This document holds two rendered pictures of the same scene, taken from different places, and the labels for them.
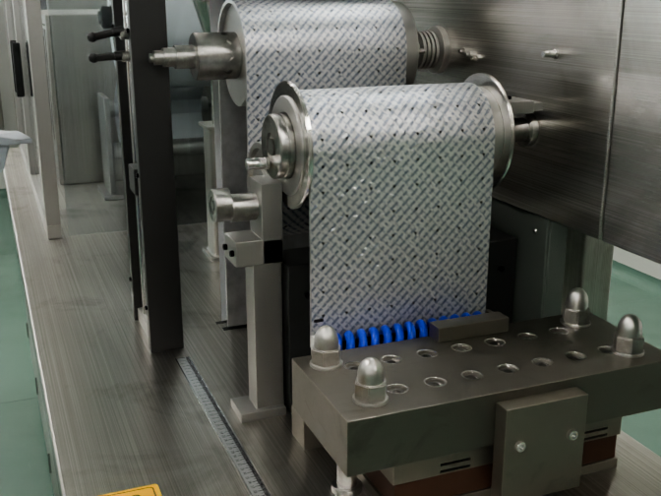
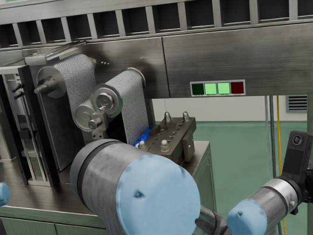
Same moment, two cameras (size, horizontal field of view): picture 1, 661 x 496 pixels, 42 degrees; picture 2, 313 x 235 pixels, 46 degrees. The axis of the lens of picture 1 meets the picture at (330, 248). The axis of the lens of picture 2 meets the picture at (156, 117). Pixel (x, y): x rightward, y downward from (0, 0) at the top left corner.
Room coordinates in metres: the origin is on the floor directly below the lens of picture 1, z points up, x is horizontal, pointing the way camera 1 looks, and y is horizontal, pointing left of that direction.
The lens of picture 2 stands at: (-0.17, 0.95, 1.68)
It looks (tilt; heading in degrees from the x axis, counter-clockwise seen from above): 20 degrees down; 315
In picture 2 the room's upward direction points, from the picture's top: 9 degrees counter-clockwise
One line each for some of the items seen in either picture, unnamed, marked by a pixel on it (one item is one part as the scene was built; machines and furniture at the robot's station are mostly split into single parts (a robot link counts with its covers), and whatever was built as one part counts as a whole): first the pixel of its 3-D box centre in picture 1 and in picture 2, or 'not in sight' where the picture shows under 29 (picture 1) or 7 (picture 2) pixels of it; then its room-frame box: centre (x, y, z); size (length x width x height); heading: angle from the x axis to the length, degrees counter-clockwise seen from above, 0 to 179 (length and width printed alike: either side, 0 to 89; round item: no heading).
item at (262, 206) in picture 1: (253, 300); (104, 148); (1.01, 0.10, 1.05); 0.06 x 0.05 x 0.31; 112
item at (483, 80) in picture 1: (480, 132); (131, 82); (1.09, -0.19, 1.25); 0.15 x 0.01 x 0.15; 22
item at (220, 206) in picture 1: (220, 205); (93, 124); (0.99, 0.13, 1.18); 0.04 x 0.02 x 0.04; 22
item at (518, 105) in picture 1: (512, 103); not in sight; (1.10, -0.23, 1.28); 0.06 x 0.05 x 0.02; 112
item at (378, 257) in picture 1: (402, 261); (136, 120); (0.98, -0.09, 1.11); 0.23 x 0.01 x 0.18; 112
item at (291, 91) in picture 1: (288, 145); (106, 100); (0.99, 0.05, 1.25); 0.15 x 0.01 x 0.15; 22
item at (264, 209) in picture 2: not in sight; (256, 216); (0.14, 0.39, 1.21); 0.11 x 0.08 x 0.09; 82
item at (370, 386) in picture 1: (370, 378); (164, 145); (0.78, -0.04, 1.05); 0.04 x 0.04 x 0.04
